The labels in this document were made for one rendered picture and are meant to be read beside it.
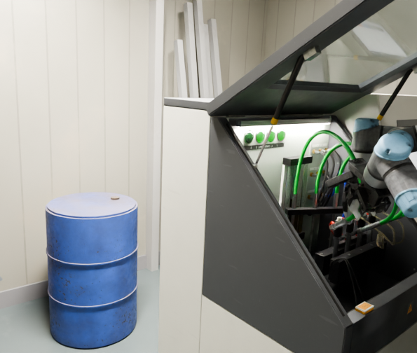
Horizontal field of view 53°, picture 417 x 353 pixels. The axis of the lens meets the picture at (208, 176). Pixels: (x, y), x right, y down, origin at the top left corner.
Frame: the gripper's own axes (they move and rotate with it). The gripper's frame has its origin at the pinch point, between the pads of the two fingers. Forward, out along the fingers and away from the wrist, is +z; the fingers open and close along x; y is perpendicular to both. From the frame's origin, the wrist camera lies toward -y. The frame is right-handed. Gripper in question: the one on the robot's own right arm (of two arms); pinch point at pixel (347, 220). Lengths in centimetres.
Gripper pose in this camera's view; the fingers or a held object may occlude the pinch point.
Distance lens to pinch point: 152.6
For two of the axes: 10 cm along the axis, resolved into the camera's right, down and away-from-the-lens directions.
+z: -0.5, 9.7, 2.2
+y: 6.5, 2.0, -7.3
